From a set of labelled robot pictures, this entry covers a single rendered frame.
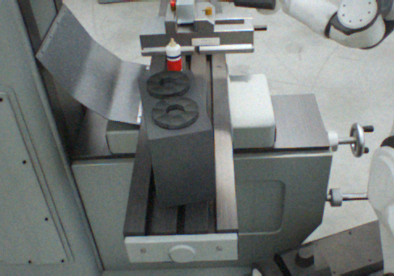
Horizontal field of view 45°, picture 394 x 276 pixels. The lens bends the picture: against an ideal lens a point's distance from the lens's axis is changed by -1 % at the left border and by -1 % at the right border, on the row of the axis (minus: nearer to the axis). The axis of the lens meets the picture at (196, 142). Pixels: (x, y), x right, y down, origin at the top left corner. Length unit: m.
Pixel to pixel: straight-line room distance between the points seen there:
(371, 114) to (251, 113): 1.59
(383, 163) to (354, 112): 1.91
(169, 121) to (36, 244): 0.93
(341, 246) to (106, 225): 0.77
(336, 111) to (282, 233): 1.34
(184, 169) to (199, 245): 0.15
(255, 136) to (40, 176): 0.64
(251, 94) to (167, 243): 0.68
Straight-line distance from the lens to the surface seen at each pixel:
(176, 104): 0.92
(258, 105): 1.43
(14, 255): 1.77
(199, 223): 0.96
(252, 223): 1.65
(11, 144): 1.40
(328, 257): 1.39
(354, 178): 2.48
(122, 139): 1.40
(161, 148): 0.88
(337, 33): 1.07
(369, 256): 1.42
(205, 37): 1.46
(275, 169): 1.46
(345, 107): 2.93
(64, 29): 1.46
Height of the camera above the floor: 1.69
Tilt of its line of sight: 40 degrees down
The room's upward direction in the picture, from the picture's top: 5 degrees counter-clockwise
